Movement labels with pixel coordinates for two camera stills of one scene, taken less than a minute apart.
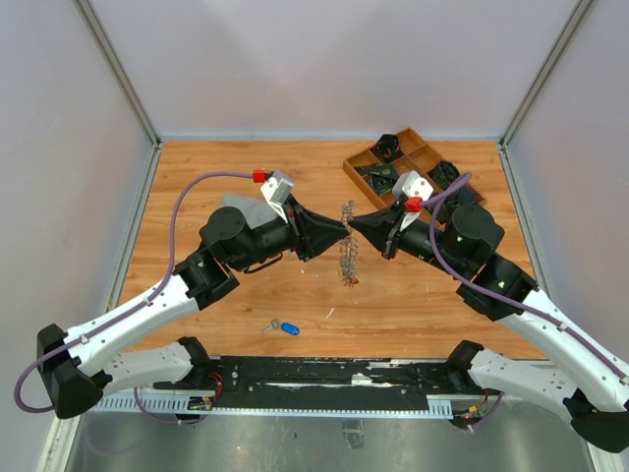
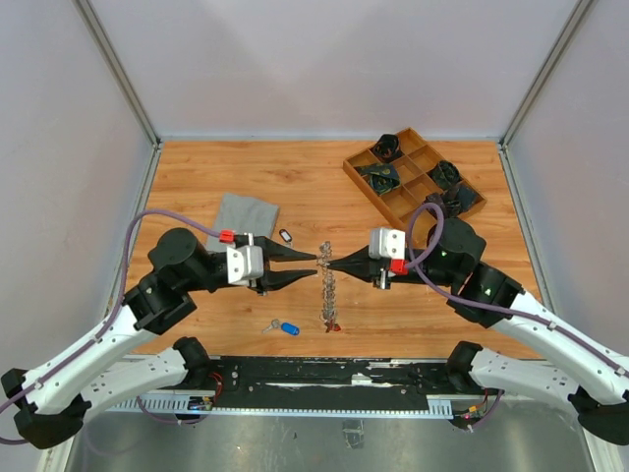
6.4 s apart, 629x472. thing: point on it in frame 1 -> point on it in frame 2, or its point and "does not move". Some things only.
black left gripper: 309,232 -> 278,279
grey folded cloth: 257,209 does not move
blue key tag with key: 285,326 does not move
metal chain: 349,250 -> 328,306
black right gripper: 379,225 -> 360,265
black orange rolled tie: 387,147 does not move
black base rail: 347,387 does not move
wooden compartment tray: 379,167 does not move
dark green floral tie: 444,172 does not move
